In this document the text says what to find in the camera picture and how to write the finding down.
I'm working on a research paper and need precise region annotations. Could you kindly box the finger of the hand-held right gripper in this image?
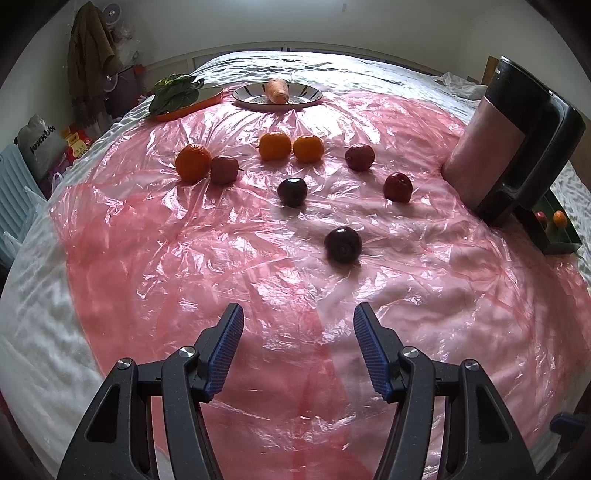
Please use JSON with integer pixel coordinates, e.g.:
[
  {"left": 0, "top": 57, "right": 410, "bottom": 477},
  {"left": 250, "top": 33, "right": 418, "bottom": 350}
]
[{"left": 549, "top": 412, "right": 585, "bottom": 457}]

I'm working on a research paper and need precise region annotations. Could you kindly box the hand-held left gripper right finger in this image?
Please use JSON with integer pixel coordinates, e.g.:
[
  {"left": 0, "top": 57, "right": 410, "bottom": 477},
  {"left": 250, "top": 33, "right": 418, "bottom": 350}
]
[{"left": 353, "top": 303, "right": 537, "bottom": 480}]

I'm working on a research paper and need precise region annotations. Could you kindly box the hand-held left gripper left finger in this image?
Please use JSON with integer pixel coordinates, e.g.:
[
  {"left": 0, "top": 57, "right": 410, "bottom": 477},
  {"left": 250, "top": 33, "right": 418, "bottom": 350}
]
[{"left": 58, "top": 303, "right": 245, "bottom": 480}]

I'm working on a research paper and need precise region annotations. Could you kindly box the dark purple plum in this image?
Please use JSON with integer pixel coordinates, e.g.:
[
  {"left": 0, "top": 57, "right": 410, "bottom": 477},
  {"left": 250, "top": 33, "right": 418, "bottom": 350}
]
[
  {"left": 324, "top": 226, "right": 363, "bottom": 264},
  {"left": 277, "top": 178, "right": 308, "bottom": 208}
]

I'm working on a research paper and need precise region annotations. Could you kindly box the red plum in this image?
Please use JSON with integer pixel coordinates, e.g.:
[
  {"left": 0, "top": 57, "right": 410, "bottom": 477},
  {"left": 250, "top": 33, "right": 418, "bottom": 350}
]
[{"left": 383, "top": 172, "right": 414, "bottom": 203}]

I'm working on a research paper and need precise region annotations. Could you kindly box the brownish red apple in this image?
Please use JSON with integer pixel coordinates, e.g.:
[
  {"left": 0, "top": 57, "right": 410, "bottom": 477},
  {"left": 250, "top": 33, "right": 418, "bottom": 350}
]
[{"left": 209, "top": 155, "right": 241, "bottom": 186}]

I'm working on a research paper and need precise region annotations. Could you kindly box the green tray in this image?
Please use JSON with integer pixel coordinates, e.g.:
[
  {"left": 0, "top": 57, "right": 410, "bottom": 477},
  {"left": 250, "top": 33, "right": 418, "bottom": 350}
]
[{"left": 519, "top": 189, "right": 583, "bottom": 256}]

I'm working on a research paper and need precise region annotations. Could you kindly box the large orange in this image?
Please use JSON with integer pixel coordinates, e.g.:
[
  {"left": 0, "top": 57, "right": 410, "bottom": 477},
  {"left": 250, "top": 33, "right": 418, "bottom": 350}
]
[{"left": 175, "top": 143, "right": 213, "bottom": 181}]

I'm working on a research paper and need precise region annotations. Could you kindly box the dark red apple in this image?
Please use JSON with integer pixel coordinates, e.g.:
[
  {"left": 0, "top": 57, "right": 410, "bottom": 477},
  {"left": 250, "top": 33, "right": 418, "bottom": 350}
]
[{"left": 345, "top": 143, "right": 375, "bottom": 172}]

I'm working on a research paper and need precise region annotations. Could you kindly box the pink plastic sheet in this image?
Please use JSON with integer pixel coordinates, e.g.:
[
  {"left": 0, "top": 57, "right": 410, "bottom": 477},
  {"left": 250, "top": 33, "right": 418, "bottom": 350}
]
[{"left": 46, "top": 88, "right": 591, "bottom": 480}]

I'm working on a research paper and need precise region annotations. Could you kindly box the white bedsheet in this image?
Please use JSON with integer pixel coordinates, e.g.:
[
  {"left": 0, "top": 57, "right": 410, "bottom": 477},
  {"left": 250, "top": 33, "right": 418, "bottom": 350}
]
[{"left": 0, "top": 46, "right": 591, "bottom": 480}]

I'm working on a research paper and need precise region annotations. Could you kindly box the black and pink bin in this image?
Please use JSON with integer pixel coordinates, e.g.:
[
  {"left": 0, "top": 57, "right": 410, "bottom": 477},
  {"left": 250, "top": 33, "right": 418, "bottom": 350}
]
[{"left": 441, "top": 56, "right": 586, "bottom": 228}]

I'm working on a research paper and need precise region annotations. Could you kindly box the orange plate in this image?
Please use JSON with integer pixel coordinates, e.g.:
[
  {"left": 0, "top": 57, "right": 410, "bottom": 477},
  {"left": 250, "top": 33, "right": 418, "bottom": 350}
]
[{"left": 152, "top": 87, "right": 225, "bottom": 122}]

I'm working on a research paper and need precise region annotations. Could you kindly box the red and yellow box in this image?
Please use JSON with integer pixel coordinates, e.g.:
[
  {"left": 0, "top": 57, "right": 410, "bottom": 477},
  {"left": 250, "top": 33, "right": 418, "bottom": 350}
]
[{"left": 61, "top": 124, "right": 94, "bottom": 160}]

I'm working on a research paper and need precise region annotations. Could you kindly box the striped white plate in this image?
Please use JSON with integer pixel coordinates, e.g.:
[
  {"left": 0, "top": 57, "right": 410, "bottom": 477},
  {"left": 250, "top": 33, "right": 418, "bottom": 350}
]
[{"left": 232, "top": 83, "right": 324, "bottom": 111}]

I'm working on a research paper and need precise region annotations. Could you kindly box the leafy green vegetable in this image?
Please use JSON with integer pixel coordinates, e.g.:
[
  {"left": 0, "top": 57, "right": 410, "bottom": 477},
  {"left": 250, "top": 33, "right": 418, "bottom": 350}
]
[{"left": 148, "top": 74, "right": 205, "bottom": 115}]

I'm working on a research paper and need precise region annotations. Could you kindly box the carrot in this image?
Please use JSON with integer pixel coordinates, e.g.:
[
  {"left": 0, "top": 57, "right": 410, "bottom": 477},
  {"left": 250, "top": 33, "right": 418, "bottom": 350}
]
[{"left": 265, "top": 78, "right": 291, "bottom": 104}]

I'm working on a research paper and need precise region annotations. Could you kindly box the grey bag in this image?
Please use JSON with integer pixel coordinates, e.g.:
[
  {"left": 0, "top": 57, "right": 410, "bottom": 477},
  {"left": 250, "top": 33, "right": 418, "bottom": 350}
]
[{"left": 17, "top": 114, "right": 68, "bottom": 178}]

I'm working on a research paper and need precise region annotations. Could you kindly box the dark purple bag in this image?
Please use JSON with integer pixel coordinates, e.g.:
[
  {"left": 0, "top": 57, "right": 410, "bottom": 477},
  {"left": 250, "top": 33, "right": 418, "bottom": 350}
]
[{"left": 107, "top": 65, "right": 145, "bottom": 117}]

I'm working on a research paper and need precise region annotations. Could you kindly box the brown hanging coat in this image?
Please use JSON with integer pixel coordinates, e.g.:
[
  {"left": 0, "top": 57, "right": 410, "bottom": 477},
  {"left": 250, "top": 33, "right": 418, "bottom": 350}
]
[{"left": 68, "top": 1, "right": 118, "bottom": 130}]

